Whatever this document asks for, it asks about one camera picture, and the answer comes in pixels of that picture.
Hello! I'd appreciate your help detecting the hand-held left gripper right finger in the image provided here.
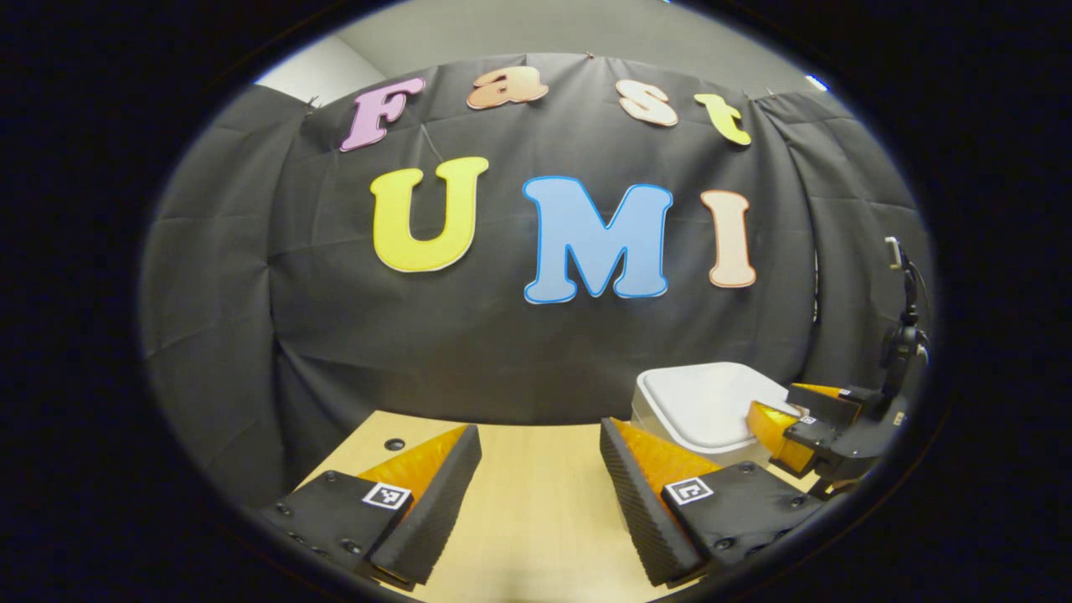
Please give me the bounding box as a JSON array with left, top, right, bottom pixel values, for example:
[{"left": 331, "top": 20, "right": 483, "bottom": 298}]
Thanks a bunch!
[{"left": 599, "top": 416, "right": 830, "bottom": 587}]

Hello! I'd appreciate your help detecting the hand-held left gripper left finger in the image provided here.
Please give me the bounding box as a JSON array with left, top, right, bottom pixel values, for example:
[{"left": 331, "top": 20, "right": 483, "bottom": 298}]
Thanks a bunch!
[{"left": 260, "top": 424, "right": 484, "bottom": 587}]

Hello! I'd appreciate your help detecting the white desktop garbage bin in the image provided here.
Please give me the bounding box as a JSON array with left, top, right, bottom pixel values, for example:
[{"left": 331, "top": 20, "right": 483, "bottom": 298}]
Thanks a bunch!
[{"left": 630, "top": 362, "right": 792, "bottom": 470}]

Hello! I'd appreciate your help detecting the wooden desktop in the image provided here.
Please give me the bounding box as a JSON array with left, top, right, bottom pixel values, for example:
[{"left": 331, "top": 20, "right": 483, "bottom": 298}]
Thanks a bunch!
[{"left": 297, "top": 410, "right": 826, "bottom": 603}]

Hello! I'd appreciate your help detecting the black backdrop cloth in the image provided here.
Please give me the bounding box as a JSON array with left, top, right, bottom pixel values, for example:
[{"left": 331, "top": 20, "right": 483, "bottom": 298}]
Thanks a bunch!
[{"left": 138, "top": 52, "right": 935, "bottom": 512}]

